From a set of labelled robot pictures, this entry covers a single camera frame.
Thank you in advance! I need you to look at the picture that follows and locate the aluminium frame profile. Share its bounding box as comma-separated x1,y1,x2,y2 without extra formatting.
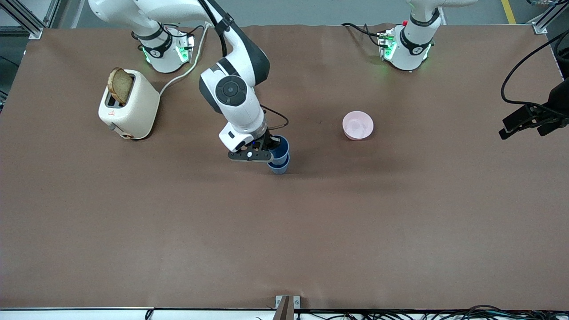
0,0,60,40
531,0,569,35

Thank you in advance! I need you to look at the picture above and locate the blue plastic cup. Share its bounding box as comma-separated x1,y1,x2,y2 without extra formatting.
267,153,290,175
268,135,290,167

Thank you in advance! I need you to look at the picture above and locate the brown bread slice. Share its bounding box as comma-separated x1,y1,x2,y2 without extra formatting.
108,67,134,106

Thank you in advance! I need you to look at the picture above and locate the brown table mat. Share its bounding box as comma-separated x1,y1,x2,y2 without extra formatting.
0,24,569,311

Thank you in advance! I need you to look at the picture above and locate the pink bowl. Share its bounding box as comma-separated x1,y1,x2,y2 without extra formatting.
342,111,374,141

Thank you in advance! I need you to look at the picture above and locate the black cable bundle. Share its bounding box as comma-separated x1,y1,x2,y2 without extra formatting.
293,304,569,320

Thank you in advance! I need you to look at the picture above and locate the metal bracket with brown post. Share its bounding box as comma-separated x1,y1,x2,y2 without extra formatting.
273,295,301,320

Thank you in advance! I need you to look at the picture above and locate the black base cable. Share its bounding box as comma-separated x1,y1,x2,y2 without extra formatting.
341,22,384,48
165,23,203,34

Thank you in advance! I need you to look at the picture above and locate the black right base cable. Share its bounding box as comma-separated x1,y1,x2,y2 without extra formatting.
165,23,203,34

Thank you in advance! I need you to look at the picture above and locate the cream white toaster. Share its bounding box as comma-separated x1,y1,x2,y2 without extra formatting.
98,69,160,140

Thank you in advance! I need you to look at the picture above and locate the white toaster power cable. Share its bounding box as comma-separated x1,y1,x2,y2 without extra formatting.
159,20,212,96

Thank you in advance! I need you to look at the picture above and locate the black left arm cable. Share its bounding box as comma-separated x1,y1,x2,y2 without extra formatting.
501,29,569,118

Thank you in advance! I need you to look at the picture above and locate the black left base cable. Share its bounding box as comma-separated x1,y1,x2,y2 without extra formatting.
341,22,384,48

